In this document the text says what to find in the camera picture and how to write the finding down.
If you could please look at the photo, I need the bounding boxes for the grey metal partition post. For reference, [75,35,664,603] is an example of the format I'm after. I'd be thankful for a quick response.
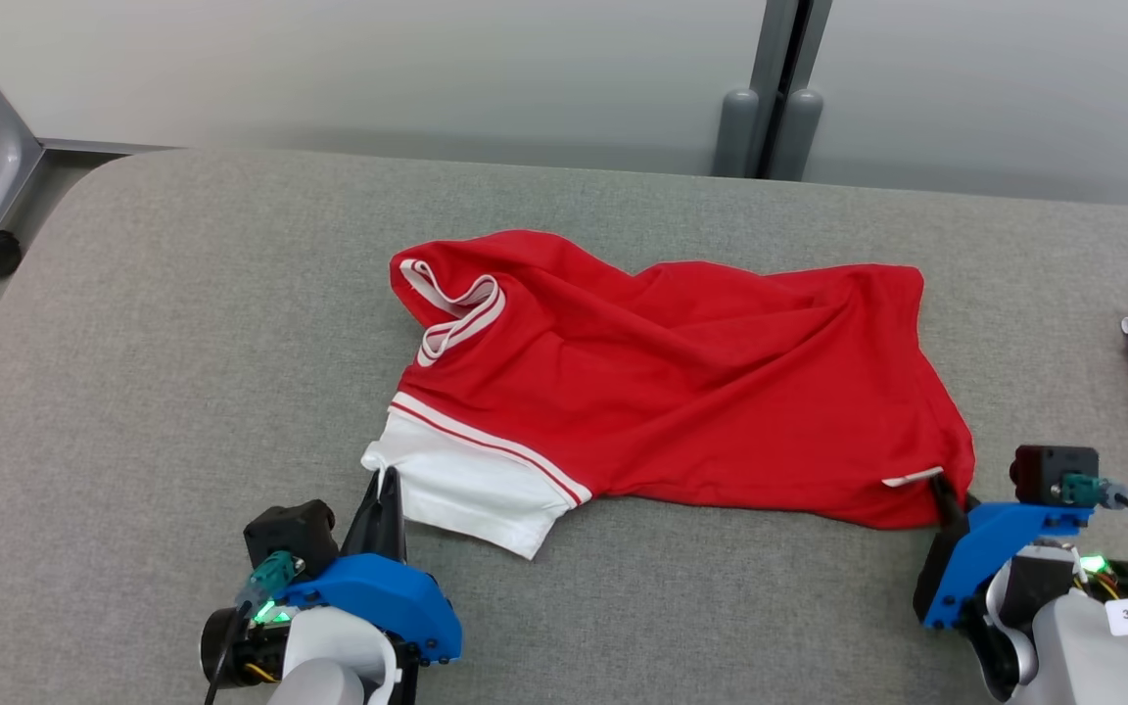
[755,0,834,182]

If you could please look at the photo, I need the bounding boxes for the arm teal-plug black cable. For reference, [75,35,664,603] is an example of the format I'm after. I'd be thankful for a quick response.
[204,551,306,705]
[1060,473,1128,647]

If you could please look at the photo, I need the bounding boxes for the right arm teal-plug black cable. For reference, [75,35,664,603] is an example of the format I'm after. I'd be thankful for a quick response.
[1060,473,1128,647]

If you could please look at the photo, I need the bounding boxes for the left arm teal-plug black cable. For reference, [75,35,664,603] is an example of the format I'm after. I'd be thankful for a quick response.
[204,551,306,705]

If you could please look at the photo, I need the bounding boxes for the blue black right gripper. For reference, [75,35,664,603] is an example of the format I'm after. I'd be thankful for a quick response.
[914,472,1128,630]

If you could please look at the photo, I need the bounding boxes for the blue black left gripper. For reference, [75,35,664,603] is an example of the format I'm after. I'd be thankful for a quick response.
[200,470,463,705]

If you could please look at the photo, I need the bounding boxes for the red shirt with white sleeves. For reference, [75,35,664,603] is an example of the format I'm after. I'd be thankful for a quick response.
[360,229,976,561]

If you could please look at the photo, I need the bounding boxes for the grey wheeled frame leg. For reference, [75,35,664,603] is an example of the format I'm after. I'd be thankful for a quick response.
[0,32,178,265]

